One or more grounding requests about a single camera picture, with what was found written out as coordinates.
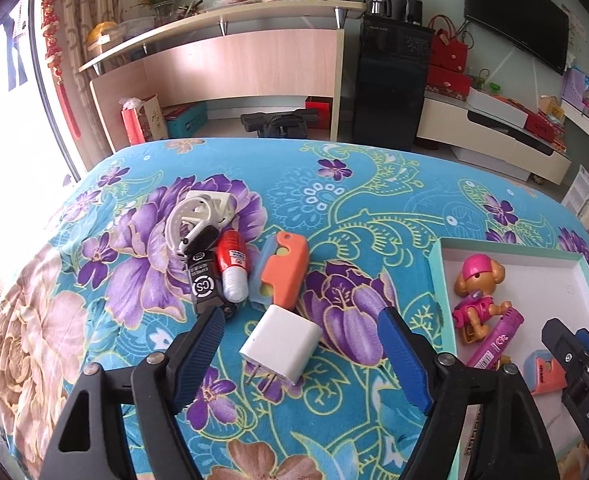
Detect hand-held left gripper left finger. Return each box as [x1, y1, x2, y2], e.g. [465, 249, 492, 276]
[39, 305, 226, 480]

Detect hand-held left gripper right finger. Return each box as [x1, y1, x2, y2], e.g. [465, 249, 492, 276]
[377, 306, 560, 480]

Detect coral folding knife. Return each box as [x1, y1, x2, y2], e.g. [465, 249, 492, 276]
[524, 352, 567, 396]

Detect teal cardboard box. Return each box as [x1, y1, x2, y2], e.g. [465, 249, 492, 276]
[428, 236, 589, 480]

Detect magenta utility knife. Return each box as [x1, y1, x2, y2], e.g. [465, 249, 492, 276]
[465, 308, 525, 370]

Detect black toy car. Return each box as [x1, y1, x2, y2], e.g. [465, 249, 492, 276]
[184, 247, 235, 320]

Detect white charger plug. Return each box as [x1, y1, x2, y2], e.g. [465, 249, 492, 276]
[239, 305, 322, 396]

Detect pink puppy toy figure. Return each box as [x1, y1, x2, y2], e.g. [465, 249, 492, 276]
[451, 254, 514, 345]

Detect red and white bottle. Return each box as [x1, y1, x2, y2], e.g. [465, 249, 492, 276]
[216, 230, 250, 303]

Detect white smart watch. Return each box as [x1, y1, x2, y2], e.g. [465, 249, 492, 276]
[166, 199, 221, 259]

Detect orange and blue folding knife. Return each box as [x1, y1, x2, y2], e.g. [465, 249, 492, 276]
[248, 230, 309, 311]

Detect floral blanket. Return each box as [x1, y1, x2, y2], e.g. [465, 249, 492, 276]
[0, 138, 589, 480]

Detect white printed carton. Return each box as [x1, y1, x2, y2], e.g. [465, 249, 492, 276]
[564, 165, 589, 216]

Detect white television stand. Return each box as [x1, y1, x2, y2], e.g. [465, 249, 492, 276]
[414, 92, 572, 186]

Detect flat red boxes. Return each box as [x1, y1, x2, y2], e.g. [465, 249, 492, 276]
[527, 110, 567, 146]

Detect blue storage box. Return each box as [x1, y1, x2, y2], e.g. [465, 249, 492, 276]
[164, 101, 209, 138]

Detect red paper gift bag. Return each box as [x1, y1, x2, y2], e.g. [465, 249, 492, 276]
[119, 94, 170, 146]

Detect black floor appliance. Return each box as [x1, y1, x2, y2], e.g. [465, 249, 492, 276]
[240, 108, 320, 139]

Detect flat white box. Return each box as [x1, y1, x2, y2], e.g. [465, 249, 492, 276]
[467, 87, 530, 128]

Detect small red box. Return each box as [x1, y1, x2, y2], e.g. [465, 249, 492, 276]
[304, 97, 332, 128]

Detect black water dispenser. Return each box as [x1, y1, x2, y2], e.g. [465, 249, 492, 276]
[351, 0, 435, 151]

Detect curved wooden counter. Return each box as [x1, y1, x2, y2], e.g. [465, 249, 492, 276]
[78, 0, 367, 153]

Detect red gift bags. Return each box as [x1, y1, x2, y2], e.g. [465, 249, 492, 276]
[427, 15, 472, 98]

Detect yellow round container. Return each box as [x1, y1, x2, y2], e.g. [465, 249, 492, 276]
[87, 21, 120, 46]

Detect red hanging decoration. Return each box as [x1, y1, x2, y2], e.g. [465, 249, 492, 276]
[41, 0, 82, 138]

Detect patterned curtain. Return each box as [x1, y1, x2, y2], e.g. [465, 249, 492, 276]
[59, 0, 125, 156]

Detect wall television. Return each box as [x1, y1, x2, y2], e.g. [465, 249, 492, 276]
[464, 0, 570, 76]

